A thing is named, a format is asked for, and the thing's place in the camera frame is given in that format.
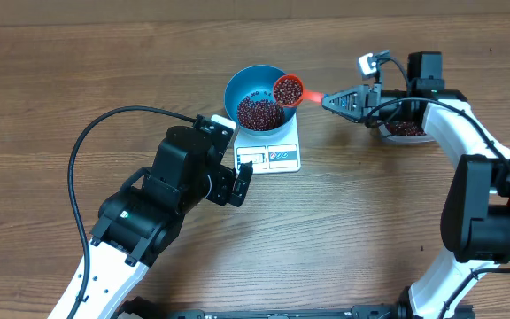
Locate orange scoop with blue handle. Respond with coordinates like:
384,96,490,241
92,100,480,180
273,74,325,108

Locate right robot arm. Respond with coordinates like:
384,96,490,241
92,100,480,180
321,51,510,318

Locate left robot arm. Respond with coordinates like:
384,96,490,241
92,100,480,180
50,115,253,318

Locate white digital kitchen scale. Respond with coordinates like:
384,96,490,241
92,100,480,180
234,114,302,175

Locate red beans in bowl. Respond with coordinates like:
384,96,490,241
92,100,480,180
237,91,285,131

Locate clear plastic container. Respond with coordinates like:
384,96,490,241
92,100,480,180
378,123,435,144

